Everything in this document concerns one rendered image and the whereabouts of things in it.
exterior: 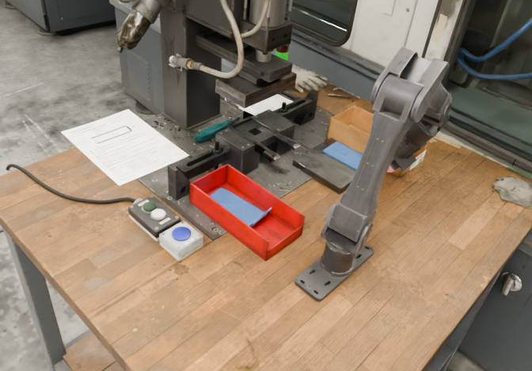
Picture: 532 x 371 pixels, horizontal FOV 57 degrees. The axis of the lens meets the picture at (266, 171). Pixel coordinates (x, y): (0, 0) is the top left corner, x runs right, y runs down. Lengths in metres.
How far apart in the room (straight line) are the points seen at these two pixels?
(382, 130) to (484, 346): 1.26
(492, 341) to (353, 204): 1.14
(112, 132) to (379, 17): 0.93
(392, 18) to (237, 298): 1.08
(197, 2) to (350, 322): 0.79
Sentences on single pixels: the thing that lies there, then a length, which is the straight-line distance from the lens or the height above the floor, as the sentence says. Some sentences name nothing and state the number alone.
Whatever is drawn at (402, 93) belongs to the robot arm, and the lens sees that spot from 0.90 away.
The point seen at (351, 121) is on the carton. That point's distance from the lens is 1.53.
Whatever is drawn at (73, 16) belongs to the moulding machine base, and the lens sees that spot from 4.35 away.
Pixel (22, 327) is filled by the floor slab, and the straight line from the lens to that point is 2.17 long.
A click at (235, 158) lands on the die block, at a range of 1.24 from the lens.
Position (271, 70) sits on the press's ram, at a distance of 1.15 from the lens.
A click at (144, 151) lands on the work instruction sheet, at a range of 1.35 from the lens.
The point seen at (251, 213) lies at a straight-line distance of 1.14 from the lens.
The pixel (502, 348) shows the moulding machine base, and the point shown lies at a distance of 1.99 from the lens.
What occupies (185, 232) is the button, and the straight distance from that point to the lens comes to 1.05.
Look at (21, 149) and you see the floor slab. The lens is 3.06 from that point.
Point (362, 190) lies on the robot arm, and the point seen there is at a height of 1.10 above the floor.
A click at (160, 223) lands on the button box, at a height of 0.93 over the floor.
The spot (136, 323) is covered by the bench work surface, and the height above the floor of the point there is 0.90.
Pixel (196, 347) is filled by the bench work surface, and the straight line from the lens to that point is 0.92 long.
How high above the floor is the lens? 1.68
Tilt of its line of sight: 37 degrees down
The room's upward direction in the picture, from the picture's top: 6 degrees clockwise
